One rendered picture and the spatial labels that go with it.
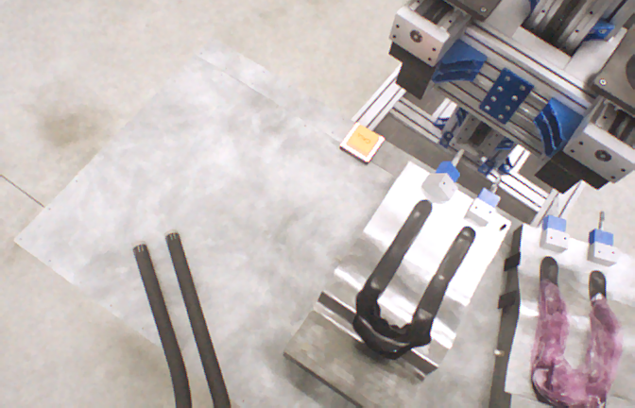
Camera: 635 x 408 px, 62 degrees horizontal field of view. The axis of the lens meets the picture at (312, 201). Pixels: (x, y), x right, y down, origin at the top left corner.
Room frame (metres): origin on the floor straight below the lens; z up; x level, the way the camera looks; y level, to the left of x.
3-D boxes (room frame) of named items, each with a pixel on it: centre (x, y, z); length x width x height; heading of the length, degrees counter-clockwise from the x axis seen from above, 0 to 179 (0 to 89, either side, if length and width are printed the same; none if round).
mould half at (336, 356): (0.31, -0.22, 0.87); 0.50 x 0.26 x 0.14; 156
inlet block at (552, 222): (0.52, -0.55, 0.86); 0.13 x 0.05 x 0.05; 173
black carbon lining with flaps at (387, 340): (0.32, -0.23, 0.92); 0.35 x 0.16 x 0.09; 156
